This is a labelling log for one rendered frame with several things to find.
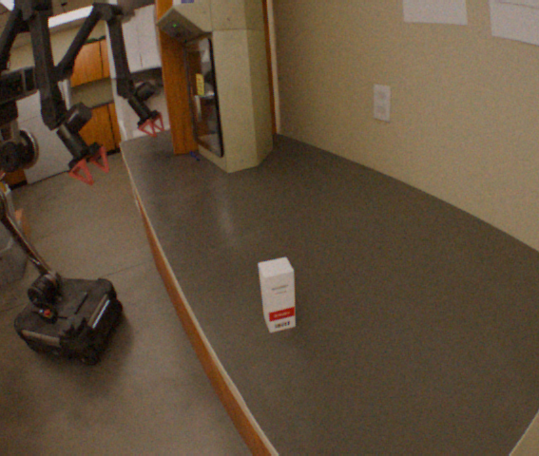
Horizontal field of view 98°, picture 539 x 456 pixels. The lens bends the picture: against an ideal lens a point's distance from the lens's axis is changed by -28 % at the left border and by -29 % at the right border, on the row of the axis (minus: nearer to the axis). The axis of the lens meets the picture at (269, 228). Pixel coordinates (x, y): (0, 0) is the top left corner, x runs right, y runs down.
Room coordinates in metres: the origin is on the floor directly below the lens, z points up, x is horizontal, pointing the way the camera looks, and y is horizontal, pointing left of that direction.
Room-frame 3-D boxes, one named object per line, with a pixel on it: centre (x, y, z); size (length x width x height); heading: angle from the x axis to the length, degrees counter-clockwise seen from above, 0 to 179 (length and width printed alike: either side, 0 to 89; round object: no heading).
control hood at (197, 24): (1.12, 0.24, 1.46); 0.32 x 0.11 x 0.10; 27
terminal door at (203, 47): (1.15, 0.20, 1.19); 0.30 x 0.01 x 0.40; 26
